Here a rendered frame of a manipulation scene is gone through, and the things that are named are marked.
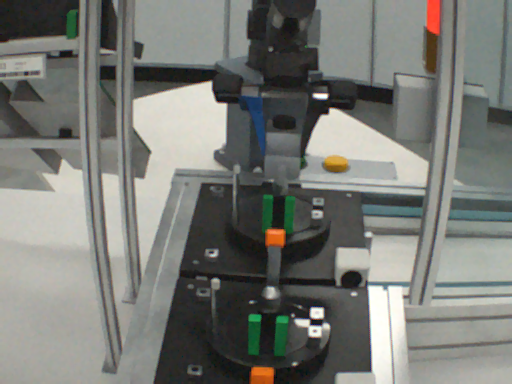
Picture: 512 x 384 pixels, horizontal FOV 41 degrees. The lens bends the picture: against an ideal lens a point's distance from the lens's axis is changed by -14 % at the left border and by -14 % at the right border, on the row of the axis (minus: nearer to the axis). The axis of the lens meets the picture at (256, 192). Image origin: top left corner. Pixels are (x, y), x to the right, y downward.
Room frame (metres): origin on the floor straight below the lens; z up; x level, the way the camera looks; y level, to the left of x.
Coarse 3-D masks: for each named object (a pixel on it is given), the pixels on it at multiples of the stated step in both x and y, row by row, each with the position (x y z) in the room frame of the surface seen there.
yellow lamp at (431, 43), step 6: (426, 30) 0.80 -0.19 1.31; (426, 36) 0.80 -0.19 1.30; (432, 36) 0.78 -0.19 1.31; (426, 42) 0.80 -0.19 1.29; (432, 42) 0.78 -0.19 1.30; (426, 48) 0.80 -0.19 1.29; (432, 48) 0.78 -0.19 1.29; (426, 54) 0.80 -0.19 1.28; (432, 54) 0.78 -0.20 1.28; (426, 60) 0.79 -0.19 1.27; (432, 60) 0.78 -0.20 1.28; (426, 66) 0.79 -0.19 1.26; (432, 66) 0.78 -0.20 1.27
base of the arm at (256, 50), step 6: (252, 42) 1.33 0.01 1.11; (258, 42) 1.31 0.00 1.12; (264, 42) 1.31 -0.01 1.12; (252, 48) 1.32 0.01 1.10; (258, 48) 1.31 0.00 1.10; (264, 48) 1.31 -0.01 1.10; (252, 54) 1.31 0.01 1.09; (258, 54) 1.31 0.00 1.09; (252, 60) 1.31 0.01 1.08; (258, 60) 1.31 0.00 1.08; (252, 66) 1.31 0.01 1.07; (258, 66) 1.31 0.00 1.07
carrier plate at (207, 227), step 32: (224, 192) 1.02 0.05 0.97; (320, 192) 1.03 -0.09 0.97; (352, 192) 1.03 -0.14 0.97; (192, 224) 0.92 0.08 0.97; (224, 224) 0.93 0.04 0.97; (352, 224) 0.94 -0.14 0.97; (192, 256) 0.84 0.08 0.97; (224, 256) 0.85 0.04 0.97; (256, 256) 0.85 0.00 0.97; (288, 256) 0.85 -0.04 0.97; (320, 256) 0.85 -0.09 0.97
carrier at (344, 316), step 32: (192, 288) 0.77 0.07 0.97; (224, 288) 0.77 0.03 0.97; (256, 288) 0.78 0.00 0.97; (288, 288) 0.78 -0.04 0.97; (320, 288) 0.78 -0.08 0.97; (352, 288) 0.78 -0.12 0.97; (192, 320) 0.70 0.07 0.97; (224, 320) 0.68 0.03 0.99; (256, 320) 0.62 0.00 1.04; (288, 320) 0.62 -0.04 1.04; (320, 320) 0.67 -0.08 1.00; (352, 320) 0.71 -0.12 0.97; (160, 352) 0.64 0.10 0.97; (192, 352) 0.64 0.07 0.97; (224, 352) 0.62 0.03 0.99; (256, 352) 0.62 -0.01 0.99; (288, 352) 0.63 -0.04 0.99; (320, 352) 0.63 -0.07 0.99; (352, 352) 0.65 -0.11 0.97
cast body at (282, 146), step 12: (276, 120) 0.92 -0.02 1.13; (288, 120) 0.92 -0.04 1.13; (276, 132) 0.90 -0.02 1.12; (288, 132) 0.90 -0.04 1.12; (300, 132) 0.90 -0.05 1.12; (276, 144) 0.90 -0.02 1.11; (288, 144) 0.90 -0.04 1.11; (300, 144) 0.90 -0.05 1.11; (276, 156) 0.89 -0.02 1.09; (288, 156) 0.89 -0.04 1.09; (264, 168) 0.89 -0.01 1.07; (276, 168) 0.89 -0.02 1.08; (288, 168) 0.89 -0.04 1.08
